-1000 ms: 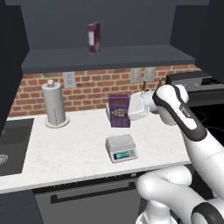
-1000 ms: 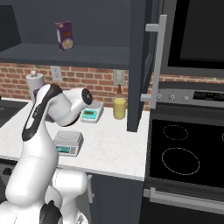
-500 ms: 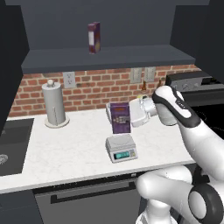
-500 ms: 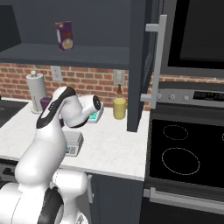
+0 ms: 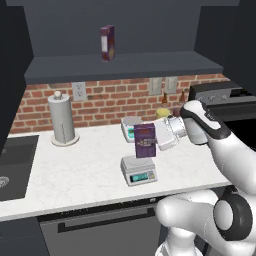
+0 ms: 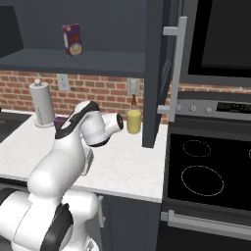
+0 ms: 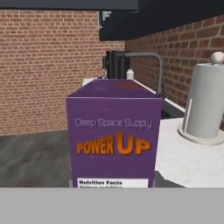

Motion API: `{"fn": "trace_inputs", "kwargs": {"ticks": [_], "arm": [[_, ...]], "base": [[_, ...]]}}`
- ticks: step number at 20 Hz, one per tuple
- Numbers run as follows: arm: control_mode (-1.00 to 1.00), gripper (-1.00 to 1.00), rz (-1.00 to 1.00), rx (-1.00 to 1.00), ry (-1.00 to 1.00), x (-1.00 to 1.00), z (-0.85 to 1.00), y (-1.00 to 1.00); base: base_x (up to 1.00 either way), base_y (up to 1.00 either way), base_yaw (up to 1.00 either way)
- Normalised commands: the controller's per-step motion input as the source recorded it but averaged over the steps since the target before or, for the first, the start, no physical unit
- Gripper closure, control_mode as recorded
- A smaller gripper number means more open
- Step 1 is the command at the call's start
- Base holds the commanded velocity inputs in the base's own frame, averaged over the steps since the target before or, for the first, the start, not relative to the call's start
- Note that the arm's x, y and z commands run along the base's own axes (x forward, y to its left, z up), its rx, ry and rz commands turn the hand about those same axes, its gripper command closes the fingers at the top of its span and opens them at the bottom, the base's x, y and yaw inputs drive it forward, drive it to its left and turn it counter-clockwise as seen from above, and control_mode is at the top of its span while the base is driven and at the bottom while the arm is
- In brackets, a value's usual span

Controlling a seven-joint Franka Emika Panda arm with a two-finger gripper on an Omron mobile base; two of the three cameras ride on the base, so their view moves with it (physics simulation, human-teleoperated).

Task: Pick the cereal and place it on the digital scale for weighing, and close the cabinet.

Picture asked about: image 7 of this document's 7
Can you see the dark wall cabinet run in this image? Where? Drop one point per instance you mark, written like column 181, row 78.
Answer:
column 175, row 14

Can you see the small white bottle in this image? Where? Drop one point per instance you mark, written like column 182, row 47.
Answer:
column 130, row 74

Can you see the dark cabinet door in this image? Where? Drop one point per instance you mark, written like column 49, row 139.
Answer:
column 67, row 4

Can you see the purple cereal box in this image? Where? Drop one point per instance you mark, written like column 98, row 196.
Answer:
column 113, row 116

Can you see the black coffee machine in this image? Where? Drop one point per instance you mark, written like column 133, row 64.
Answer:
column 112, row 65

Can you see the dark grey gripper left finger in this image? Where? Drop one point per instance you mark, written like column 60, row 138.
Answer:
column 70, row 183

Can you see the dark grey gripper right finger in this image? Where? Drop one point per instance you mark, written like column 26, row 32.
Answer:
column 154, row 183

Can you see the white paper towel roll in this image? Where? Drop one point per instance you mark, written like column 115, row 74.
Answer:
column 205, row 99

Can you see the grey sink tap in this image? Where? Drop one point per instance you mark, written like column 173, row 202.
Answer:
column 159, row 70

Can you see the white paper towel holder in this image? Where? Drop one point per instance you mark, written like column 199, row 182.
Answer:
column 201, row 140

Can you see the dark sink basin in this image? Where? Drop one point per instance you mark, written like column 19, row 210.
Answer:
column 170, row 110

